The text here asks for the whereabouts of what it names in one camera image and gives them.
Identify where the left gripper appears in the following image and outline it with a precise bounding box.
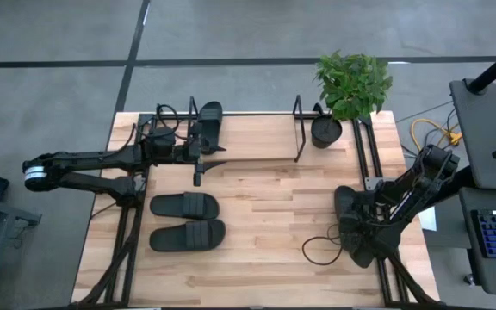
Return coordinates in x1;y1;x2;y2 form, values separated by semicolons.
172;144;229;188

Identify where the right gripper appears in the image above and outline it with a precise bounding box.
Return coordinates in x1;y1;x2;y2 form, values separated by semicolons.
350;191;394;243

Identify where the black rubber slide sandal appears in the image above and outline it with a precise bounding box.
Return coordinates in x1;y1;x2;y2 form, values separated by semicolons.
332;184;376;270
197;100;224;155
149;192;221;221
148;218;227;253

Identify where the white paper sheet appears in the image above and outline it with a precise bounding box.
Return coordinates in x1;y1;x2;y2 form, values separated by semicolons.
418;206;438;233

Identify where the green plant in black pot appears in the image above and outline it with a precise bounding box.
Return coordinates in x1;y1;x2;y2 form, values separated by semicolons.
310;50;394;150

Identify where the grey desk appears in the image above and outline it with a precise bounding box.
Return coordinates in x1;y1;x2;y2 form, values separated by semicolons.
449;78;496;193

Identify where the thick black pole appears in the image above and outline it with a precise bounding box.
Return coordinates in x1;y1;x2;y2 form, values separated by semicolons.
466;39;496;95

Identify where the wooden shelf black metal frame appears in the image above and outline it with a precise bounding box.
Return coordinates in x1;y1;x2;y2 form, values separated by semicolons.
186;95;308;165

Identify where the brown looped cable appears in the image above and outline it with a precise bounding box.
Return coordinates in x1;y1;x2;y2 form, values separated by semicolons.
301;223;344;267

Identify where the black metal rig frame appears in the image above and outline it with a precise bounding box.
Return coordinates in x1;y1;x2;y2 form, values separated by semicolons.
70;102;448;309

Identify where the yellow cable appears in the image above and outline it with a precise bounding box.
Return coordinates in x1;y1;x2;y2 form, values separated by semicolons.
410;118;463;152

